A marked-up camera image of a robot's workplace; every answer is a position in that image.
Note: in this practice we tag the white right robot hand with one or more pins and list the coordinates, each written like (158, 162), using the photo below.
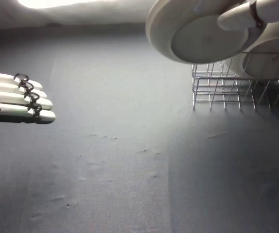
(275, 9)

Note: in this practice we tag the white plate with leaf print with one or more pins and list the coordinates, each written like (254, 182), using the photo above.
(270, 63)
(202, 36)

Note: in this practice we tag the white backdrop cloth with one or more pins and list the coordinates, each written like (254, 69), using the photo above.
(81, 12)

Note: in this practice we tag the grey table cloth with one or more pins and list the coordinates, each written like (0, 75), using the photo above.
(129, 145)

